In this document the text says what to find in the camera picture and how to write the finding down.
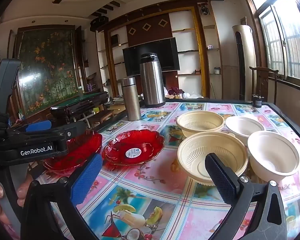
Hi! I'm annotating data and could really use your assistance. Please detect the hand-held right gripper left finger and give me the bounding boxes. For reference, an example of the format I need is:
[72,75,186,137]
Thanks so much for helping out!
[20,153,103,240]

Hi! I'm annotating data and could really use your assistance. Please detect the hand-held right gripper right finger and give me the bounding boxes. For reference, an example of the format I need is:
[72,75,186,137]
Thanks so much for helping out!
[205,152,289,240]

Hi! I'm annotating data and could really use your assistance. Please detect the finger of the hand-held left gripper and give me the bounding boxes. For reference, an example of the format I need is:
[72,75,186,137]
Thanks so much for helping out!
[7,120,52,133]
[0,122,87,166]

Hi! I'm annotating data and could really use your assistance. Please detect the red scalloped plastic plate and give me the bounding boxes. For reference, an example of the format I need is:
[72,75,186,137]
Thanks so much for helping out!
[102,129,165,167]
[42,130,103,172]

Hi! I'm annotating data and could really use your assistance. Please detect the beige ribbed plastic bowl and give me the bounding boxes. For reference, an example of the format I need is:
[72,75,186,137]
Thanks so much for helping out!
[177,131,249,187]
[176,111,225,133]

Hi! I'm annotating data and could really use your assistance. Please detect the white plastic bowl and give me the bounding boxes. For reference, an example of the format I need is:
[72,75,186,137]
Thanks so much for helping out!
[247,130,300,182]
[224,116,265,145]

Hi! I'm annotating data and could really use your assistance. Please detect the large floral painting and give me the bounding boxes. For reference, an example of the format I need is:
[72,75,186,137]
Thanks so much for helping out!
[15,25,78,117]

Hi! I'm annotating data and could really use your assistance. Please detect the green mahjong table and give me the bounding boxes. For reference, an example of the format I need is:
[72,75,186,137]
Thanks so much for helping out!
[50,92,110,123]

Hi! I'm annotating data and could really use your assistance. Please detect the small wooden stool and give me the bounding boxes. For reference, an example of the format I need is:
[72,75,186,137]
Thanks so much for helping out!
[89,110,115,128]

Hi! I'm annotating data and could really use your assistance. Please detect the fruit print tablecloth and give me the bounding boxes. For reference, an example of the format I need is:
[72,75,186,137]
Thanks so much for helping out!
[35,101,300,240]

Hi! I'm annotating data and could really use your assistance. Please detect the small black device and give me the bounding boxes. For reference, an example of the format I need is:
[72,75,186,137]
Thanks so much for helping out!
[251,94,264,108]

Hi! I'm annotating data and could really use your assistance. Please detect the white plastic bag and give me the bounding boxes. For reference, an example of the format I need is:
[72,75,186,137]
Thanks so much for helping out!
[182,91,204,99]

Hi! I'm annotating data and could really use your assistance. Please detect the slim steel vacuum flask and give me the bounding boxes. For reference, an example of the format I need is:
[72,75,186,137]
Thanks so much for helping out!
[121,77,142,122]

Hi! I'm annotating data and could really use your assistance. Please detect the dark red flowers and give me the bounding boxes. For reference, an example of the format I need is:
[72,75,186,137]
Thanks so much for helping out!
[165,86,185,97]

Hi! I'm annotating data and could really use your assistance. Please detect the dark wooden chair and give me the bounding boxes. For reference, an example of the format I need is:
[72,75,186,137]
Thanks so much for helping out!
[249,66,279,104]

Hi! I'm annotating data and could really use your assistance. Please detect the large steel thermos carafe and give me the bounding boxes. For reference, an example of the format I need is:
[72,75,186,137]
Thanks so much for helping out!
[139,52,166,108]

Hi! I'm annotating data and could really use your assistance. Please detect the white tower air conditioner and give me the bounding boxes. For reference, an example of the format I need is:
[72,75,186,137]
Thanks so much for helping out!
[232,24,257,100]

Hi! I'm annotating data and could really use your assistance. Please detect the black flat television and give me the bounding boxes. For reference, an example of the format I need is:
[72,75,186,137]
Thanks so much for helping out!
[122,37,180,77]

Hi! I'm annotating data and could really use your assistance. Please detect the wooden wall shelf unit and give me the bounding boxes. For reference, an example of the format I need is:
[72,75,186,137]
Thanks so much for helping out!
[96,0,224,100]

